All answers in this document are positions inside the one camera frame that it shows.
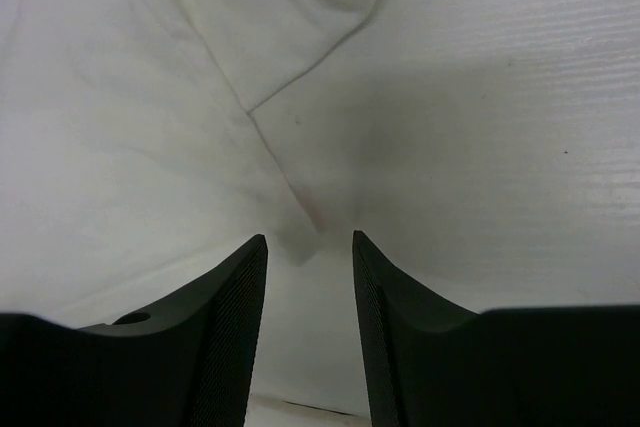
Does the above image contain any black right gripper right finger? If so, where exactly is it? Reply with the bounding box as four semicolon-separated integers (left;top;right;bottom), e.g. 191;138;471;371
352;231;639;426

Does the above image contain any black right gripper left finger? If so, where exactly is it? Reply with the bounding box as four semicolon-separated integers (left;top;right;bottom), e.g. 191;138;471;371
1;235;268;426

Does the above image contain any white tank top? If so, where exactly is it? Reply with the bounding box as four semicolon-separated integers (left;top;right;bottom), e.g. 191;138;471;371
1;0;378;414

